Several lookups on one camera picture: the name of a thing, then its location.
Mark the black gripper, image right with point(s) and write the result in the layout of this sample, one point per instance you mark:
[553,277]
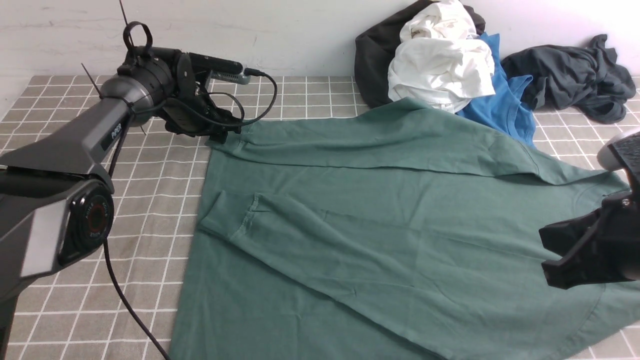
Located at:
[617,238]

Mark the white crumpled shirt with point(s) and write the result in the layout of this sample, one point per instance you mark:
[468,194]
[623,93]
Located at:
[441,60]

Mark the black wrist camera, image left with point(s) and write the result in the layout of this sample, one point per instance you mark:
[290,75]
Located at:
[207,68]

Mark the dark grey crumpled garment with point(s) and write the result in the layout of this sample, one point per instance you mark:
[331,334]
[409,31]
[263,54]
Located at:
[588,78]

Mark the green long-sleeved shirt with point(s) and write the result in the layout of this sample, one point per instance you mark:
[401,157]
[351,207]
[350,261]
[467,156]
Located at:
[405,233]

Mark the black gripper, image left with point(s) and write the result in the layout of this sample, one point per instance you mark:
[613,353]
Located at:
[189,110]

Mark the blue t-shirt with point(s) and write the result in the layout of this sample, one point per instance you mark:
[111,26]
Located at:
[504,111]

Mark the black garment behind white shirt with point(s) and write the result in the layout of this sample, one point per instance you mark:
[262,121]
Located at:
[376,47]

